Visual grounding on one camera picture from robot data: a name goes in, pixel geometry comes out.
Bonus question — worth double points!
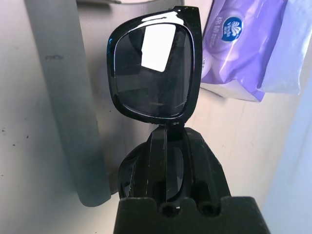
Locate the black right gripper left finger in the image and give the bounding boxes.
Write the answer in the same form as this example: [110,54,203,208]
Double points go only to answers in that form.
[118,128,169,205]

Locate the purple tissue pack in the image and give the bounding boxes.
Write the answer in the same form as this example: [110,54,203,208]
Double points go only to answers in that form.
[201,0,312,103]

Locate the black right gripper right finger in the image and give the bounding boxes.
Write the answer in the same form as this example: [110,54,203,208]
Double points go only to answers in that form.
[182,126,232,205]

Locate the grey glasses case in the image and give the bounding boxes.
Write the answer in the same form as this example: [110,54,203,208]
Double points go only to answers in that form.
[24,0,176,208]

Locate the black sunglasses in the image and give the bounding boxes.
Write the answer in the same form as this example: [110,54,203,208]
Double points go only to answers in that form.
[106,6,203,205]

